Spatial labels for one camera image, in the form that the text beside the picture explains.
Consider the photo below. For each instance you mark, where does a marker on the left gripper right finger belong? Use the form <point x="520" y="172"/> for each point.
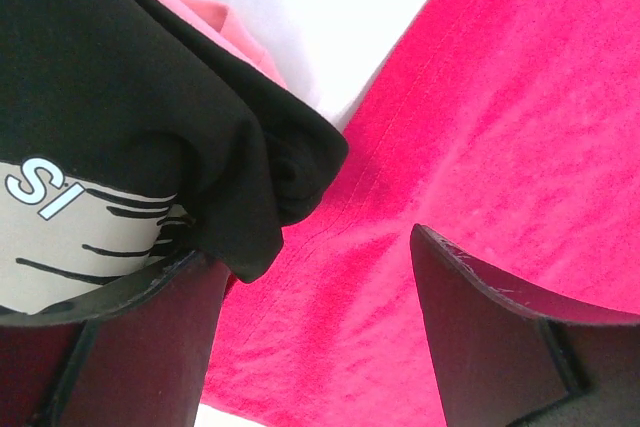
<point x="507" y="352"/>

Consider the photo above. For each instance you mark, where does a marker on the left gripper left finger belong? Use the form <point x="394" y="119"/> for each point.
<point x="132" y="353"/>

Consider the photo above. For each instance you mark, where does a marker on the red t-shirt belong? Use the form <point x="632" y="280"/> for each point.
<point x="511" y="127"/>

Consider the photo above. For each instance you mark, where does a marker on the folded black printed t-shirt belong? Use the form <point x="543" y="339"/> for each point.
<point x="127" y="134"/>

